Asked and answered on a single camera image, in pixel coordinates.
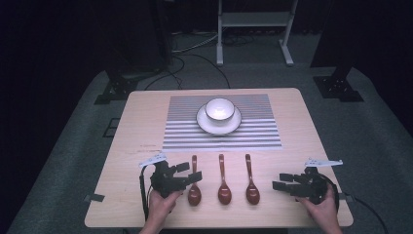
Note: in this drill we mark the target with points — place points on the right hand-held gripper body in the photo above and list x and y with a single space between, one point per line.
311 188

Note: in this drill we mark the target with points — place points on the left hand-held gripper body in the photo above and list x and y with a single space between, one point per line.
165 182

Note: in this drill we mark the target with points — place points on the person's right hand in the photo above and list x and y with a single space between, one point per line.
326 213

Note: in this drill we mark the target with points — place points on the person's left hand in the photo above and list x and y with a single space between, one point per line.
159 209

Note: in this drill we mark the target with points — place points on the brown wooden spoon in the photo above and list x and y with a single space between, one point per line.
224 195
194 195
252 195

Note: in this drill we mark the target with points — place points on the striped grey placemat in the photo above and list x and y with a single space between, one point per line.
181 138

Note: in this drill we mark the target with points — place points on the grey tape piece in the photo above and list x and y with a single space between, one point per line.
345 197
94 197

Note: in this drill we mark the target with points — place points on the white ceramic plate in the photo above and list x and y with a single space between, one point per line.
207 127

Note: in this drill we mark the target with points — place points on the white ceramic bowl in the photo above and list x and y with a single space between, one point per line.
219 109

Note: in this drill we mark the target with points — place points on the black stand base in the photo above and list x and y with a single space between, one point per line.
339 87
117 89

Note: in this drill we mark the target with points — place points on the white metal stand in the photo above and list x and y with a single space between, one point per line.
255 19

